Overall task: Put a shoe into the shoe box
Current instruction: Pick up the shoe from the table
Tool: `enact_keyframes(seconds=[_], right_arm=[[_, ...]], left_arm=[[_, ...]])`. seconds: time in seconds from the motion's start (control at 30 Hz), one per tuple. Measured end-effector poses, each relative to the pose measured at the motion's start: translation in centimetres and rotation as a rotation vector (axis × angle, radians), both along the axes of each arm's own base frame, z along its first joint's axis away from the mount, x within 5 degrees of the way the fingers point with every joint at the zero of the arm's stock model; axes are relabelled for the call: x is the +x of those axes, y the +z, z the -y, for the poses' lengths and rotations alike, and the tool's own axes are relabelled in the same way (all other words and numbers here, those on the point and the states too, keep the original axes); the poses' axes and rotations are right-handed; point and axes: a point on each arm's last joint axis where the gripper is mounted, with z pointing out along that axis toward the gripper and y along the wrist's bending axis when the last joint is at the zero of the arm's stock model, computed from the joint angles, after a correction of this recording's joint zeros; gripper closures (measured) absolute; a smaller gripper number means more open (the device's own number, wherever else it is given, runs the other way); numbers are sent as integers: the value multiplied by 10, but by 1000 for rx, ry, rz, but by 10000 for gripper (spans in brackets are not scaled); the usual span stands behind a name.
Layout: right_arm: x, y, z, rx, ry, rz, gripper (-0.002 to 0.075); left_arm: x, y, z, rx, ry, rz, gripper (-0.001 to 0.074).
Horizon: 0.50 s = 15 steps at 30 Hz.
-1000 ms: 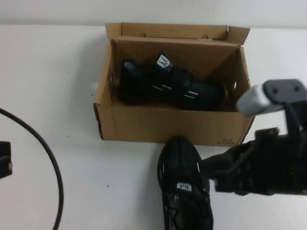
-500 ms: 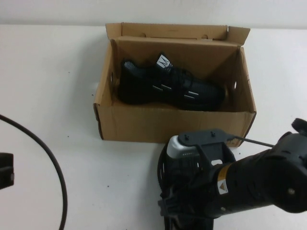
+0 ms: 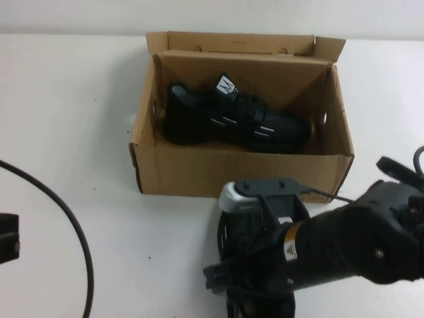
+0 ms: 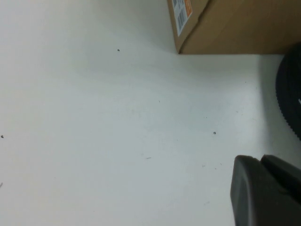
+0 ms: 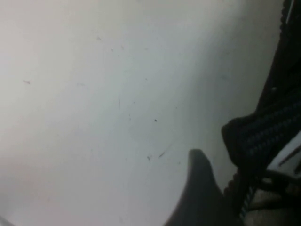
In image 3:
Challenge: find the thin black camera cable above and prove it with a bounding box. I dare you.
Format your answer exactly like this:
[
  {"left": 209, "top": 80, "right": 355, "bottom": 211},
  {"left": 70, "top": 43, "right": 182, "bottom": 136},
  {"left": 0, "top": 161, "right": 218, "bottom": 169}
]
[{"left": 296, "top": 187, "right": 357, "bottom": 203}]

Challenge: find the brown cardboard shoe box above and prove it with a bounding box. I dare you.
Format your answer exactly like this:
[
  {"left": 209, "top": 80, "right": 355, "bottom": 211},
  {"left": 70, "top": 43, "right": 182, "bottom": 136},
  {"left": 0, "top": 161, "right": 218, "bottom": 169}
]
[{"left": 128, "top": 30, "right": 355, "bottom": 202}]

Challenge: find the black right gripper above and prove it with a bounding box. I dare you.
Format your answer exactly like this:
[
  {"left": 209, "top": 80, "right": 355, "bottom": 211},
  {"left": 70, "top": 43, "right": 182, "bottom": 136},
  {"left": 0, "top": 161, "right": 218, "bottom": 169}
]
[{"left": 203, "top": 211, "right": 292, "bottom": 297}]

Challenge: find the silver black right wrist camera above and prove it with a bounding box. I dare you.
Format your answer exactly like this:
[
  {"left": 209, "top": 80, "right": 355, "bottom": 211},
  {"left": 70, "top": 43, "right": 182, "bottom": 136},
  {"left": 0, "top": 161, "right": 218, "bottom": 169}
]
[{"left": 218, "top": 178, "right": 301, "bottom": 213}]

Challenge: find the black sneaker with white label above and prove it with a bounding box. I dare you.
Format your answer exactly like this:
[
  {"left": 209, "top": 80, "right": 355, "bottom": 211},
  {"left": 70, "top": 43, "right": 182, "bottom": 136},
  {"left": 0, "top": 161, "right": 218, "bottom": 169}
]
[
  {"left": 215, "top": 208, "right": 297, "bottom": 318},
  {"left": 163, "top": 71, "right": 312, "bottom": 154}
]

